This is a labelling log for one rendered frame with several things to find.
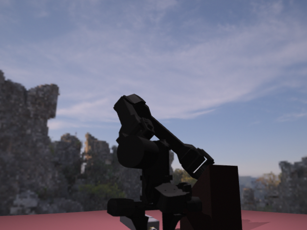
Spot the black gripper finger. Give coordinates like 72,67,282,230
162,212,187,230
126,216,149,230

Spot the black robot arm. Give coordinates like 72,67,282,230
113,94,214,213

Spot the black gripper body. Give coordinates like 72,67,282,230
107,170,202,218

